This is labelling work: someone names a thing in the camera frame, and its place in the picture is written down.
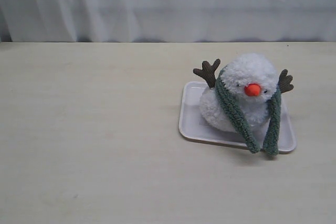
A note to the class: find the white plush snowman toy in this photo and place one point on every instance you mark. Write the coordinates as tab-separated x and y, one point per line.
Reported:
248	82

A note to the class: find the white plastic tray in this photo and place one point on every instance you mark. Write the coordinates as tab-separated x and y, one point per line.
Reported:
194	128

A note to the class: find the white curtain backdrop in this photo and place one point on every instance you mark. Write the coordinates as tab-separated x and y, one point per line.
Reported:
167	20

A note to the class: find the teal fluffy scarf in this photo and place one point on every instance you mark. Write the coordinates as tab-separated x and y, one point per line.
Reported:
236	119

